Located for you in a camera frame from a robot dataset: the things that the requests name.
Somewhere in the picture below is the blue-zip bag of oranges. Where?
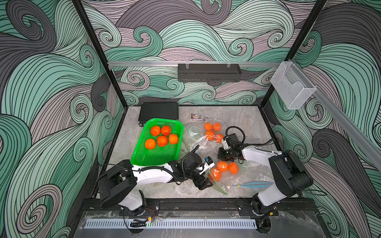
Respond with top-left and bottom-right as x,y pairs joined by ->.
231,173 -> 274,193

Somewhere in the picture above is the orange fruit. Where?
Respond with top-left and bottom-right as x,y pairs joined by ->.
161,125 -> 172,136
157,135 -> 168,147
168,134 -> 179,144
144,138 -> 156,150

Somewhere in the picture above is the orange fruit taken out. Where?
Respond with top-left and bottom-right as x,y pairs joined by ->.
150,126 -> 161,136

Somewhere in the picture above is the green-zip bag of oranges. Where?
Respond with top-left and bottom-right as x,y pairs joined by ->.
180,142 -> 271,196

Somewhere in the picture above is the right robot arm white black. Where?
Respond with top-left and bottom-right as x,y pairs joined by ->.
218,126 -> 314,216

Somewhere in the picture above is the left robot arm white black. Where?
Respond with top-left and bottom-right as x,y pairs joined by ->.
97,146 -> 215,211

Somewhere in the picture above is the small card box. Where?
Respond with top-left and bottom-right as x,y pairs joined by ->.
190,113 -> 202,121

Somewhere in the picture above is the green plastic basket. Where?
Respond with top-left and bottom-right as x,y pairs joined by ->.
131,119 -> 184,166

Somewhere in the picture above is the black hard case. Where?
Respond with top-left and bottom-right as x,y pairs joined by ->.
138,102 -> 179,127

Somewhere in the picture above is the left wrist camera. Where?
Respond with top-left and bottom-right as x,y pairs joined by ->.
199,156 -> 215,175

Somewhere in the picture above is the black wall tray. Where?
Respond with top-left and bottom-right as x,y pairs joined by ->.
178,63 -> 242,85

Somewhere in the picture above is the clear acrylic wall holder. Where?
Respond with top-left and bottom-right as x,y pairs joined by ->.
270,61 -> 316,110

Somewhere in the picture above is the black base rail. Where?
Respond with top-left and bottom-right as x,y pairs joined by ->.
80,198 -> 318,218

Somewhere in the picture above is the white slotted cable duct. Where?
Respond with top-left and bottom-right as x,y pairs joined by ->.
83,218 -> 257,230

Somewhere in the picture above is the aluminium wall rail right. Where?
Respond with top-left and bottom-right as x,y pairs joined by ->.
288,59 -> 381,170

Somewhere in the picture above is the aluminium wall rail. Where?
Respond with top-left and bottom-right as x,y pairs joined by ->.
108,60 -> 282,68
288,59 -> 381,170

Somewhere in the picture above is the aluminium wall rail back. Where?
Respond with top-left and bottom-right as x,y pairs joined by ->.
108,60 -> 282,68

